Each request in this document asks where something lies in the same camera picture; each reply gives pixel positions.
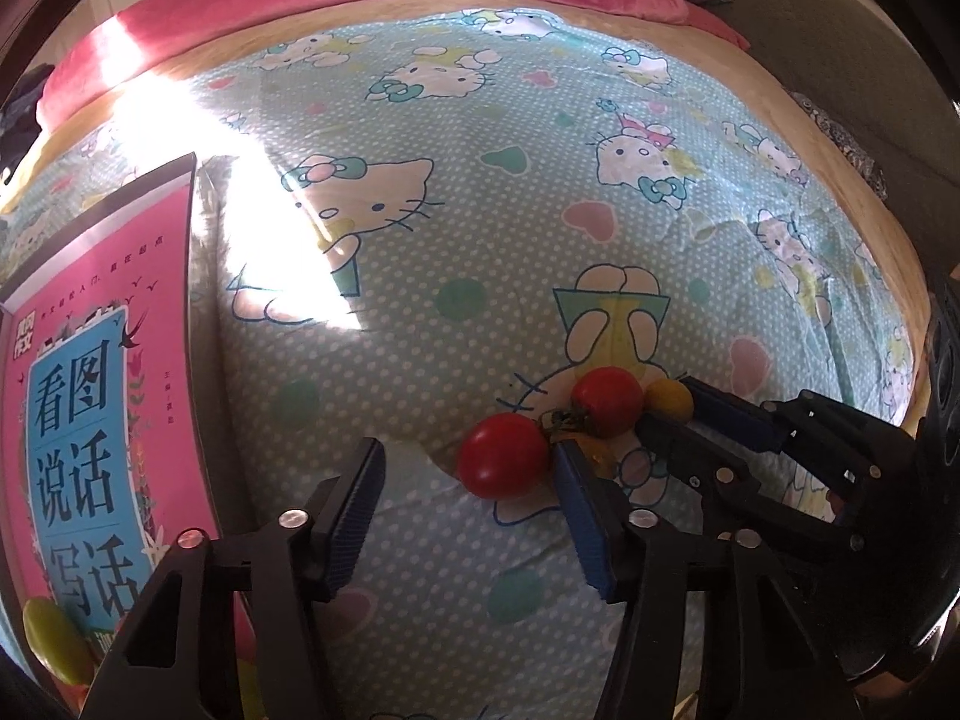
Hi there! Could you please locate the green fruit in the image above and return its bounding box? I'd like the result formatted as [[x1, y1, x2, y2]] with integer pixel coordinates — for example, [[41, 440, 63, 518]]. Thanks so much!
[[22, 598, 97, 683]]

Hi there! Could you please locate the dark red cherry tomato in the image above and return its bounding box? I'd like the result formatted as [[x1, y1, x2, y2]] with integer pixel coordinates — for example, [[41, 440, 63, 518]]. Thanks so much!
[[54, 679, 95, 713]]

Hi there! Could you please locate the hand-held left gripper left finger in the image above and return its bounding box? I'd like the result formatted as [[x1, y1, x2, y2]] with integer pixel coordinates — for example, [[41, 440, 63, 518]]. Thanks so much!
[[79, 435, 388, 720]]

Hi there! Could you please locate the pile of dark clothes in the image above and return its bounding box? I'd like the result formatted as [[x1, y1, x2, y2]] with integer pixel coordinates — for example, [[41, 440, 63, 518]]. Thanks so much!
[[0, 64, 50, 185]]

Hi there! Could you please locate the grey headboard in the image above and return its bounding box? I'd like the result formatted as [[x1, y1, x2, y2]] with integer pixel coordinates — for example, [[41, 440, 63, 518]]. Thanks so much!
[[720, 0, 960, 278]]

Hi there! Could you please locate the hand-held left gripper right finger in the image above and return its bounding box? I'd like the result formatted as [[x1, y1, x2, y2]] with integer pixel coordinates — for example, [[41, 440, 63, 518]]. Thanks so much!
[[553, 439, 863, 720]]

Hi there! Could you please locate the cartoon cat printed blanket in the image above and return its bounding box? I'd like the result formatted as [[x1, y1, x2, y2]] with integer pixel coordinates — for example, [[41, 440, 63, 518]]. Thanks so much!
[[0, 4, 935, 720]]

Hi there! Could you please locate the yellow cherry tomato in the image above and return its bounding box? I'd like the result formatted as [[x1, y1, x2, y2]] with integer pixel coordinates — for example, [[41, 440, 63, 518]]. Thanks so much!
[[553, 431, 635, 477], [645, 378, 695, 421]]

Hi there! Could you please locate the pink book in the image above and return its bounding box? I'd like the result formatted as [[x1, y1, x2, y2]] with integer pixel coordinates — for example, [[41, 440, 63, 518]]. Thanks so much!
[[0, 152, 260, 691]]

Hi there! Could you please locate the floral patterned cloth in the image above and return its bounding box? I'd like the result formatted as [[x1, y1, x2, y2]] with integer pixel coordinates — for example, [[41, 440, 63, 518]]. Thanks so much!
[[791, 90, 890, 200]]

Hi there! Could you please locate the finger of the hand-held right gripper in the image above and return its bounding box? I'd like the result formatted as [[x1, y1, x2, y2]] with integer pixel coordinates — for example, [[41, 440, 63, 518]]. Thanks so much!
[[636, 412, 856, 563], [684, 377, 920, 541]]

